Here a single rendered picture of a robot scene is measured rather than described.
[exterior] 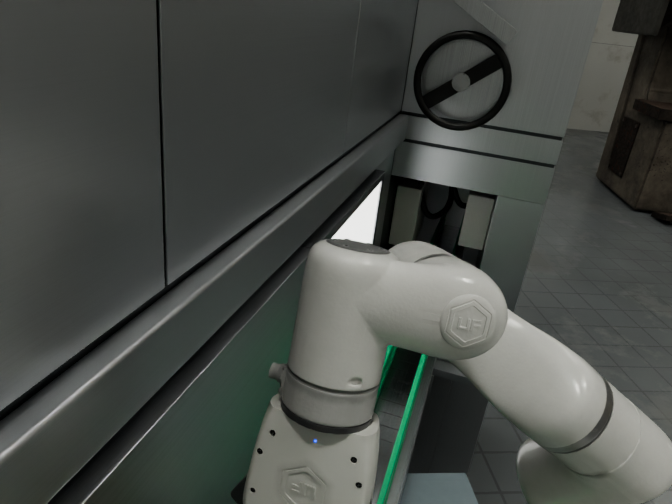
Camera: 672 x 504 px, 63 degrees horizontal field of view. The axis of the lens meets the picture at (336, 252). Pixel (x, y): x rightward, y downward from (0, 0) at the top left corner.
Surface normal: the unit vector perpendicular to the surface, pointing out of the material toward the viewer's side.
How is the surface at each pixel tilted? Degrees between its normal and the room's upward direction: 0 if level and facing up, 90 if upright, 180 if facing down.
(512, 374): 54
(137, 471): 90
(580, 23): 90
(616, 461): 86
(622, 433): 63
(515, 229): 90
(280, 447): 73
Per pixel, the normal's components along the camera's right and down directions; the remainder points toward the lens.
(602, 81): 0.11, 0.43
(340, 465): -0.18, 0.10
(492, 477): 0.11, -0.90
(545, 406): -0.65, -0.37
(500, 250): -0.30, 0.37
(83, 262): 0.95, 0.22
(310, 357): -0.58, 0.04
